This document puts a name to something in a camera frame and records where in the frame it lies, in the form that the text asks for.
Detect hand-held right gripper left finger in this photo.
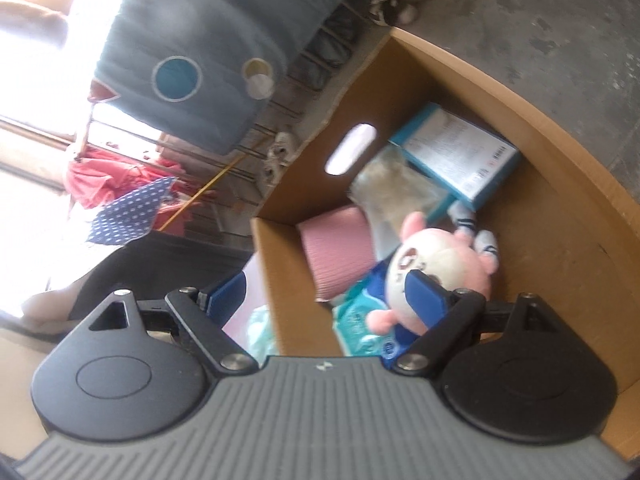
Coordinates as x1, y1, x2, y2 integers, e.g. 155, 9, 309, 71
87, 270, 259, 375

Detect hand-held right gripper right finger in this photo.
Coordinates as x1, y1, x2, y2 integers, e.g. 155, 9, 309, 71
390, 269, 566, 376

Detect pink plush toy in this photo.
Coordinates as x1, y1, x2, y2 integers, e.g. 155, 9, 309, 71
365, 210, 501, 361

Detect cardboard box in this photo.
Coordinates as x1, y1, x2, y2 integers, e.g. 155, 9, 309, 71
250, 27, 640, 461

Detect mint plastic bag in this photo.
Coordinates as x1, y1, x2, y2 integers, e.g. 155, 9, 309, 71
244, 305, 277, 363

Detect teal wipes packet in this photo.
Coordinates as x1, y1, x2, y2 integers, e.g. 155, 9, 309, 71
332, 280, 401, 358

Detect black fabric object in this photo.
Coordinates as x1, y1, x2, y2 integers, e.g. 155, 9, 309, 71
67, 232, 256, 321

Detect pink ribbed cloth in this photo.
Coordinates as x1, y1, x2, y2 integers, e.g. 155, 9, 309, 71
296, 205, 376, 303

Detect yellow stick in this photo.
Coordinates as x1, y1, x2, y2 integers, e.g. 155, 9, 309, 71
160, 152, 251, 231

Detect clear plastic packet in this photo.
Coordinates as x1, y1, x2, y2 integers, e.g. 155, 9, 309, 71
347, 147, 451, 261

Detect blue polka dot cloth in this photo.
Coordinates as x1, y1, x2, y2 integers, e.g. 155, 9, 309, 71
87, 176, 179, 247

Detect blue printed box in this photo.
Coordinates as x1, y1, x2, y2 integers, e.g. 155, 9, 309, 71
387, 102, 523, 213

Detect red cloth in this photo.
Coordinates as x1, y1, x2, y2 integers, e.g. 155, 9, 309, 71
65, 132, 201, 236

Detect metal rack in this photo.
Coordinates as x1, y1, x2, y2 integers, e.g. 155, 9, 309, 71
75, 105, 281, 186

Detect dark cloth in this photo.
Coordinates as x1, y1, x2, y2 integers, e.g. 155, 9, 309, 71
287, 0, 381, 116

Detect blue quilt with circles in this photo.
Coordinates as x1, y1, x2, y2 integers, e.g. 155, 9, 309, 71
92, 0, 371, 156

